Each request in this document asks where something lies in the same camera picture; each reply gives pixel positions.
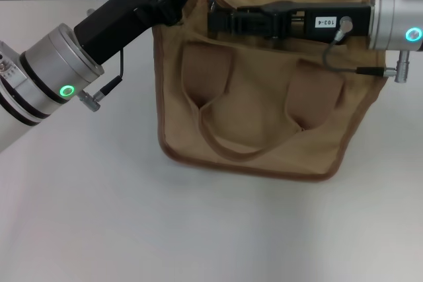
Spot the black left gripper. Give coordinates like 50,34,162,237
73,0,201,65

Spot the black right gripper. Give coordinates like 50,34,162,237
236,0,373,45

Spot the khaki canvas food bag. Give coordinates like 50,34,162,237
152,0,389,182

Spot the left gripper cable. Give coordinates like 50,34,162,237
94,47,125,98

